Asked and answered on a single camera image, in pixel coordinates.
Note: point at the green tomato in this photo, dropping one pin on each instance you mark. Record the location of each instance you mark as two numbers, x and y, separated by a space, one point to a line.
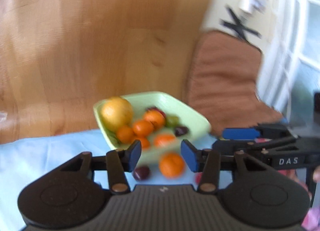
113 139
172 121

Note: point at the dark plum back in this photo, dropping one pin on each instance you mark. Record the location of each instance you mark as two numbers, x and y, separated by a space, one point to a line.
141 173

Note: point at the white window frame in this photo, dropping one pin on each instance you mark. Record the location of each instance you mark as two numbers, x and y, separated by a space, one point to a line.
289 74

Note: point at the large yellow citrus fruit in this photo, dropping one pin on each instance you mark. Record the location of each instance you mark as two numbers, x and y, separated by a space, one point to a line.
116 112

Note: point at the dark purple plum front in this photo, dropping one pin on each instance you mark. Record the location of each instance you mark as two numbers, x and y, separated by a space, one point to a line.
181 131

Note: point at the Peppa Pig blue tablecloth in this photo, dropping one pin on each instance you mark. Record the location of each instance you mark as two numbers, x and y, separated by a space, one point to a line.
25 160

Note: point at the wooden headboard panel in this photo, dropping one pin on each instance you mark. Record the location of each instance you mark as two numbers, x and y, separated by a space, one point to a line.
59 57

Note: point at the orange tomato front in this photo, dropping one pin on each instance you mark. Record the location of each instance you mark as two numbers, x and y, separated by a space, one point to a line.
142 128

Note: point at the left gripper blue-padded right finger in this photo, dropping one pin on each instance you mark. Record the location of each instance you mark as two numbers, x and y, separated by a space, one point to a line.
209 162

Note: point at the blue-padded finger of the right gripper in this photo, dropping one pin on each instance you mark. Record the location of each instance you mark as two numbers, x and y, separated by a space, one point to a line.
250 144
268 131

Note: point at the small pink-red tomato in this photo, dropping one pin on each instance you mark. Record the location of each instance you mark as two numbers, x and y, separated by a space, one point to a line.
198 177

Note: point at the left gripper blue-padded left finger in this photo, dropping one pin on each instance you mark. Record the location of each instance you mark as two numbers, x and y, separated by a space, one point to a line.
117 163

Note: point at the light green rectangular bowl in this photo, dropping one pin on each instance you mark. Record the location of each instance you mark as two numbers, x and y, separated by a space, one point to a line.
198 125

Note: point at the orange tomato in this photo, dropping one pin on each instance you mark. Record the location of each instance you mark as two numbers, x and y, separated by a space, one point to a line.
144 142
125 135
142 128

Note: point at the person's right hand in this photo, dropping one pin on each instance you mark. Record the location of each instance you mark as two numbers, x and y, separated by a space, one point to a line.
316 175

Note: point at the black tape cross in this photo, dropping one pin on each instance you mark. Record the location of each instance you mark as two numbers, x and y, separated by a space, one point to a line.
238 26

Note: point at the brown seat cushion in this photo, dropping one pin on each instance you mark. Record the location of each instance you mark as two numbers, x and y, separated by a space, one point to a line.
221 83

